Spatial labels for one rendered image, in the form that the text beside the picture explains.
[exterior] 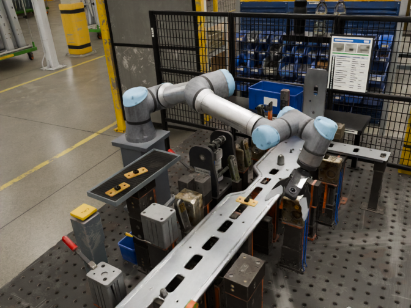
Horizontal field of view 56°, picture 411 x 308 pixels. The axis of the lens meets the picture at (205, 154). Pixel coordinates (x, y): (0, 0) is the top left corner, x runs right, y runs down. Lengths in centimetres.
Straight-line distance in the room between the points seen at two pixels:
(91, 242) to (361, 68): 161
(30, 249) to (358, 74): 253
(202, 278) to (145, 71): 333
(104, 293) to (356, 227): 121
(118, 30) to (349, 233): 330
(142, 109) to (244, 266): 90
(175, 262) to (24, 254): 203
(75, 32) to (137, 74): 490
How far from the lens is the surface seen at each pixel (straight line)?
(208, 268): 124
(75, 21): 913
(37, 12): 833
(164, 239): 131
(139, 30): 422
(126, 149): 185
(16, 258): 317
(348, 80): 227
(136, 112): 178
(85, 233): 130
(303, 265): 165
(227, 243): 132
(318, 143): 125
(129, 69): 444
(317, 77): 201
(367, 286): 168
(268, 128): 119
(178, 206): 135
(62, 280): 178
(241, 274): 118
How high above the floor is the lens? 186
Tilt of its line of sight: 27 degrees down
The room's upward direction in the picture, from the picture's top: 4 degrees counter-clockwise
